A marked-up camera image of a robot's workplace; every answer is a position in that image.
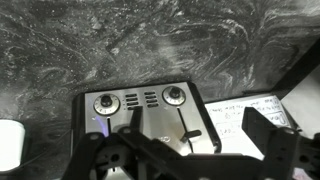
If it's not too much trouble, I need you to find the black and steel four-slot toaster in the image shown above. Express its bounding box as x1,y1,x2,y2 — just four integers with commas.
71,80,223,158

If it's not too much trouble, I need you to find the whiteboard with handwritten notes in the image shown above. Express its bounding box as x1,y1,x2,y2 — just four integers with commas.
203,94,302,162

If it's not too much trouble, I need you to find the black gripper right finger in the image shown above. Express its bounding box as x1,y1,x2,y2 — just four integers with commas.
241,106,320,180

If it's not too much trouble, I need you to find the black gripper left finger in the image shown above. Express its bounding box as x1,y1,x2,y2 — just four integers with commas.
61,105,201,180

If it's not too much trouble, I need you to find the short white mug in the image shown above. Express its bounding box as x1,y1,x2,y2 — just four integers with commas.
0,118,27,174

